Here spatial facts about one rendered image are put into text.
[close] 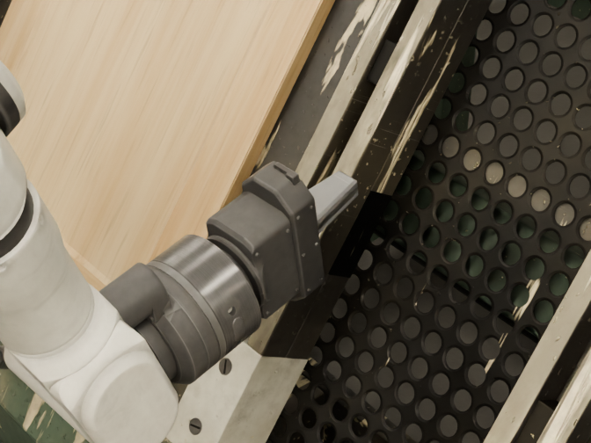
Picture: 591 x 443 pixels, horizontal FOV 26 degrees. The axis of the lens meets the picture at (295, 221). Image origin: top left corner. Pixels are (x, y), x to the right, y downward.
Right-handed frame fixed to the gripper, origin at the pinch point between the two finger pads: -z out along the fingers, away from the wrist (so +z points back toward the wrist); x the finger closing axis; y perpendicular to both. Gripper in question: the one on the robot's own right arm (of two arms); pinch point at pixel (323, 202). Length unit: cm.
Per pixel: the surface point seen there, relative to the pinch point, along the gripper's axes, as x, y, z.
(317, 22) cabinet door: -4.0, 21.1, -20.6
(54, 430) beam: -37.1, 27.6, 16.5
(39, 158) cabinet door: -25, 50, -2
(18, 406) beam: -38, 34, 17
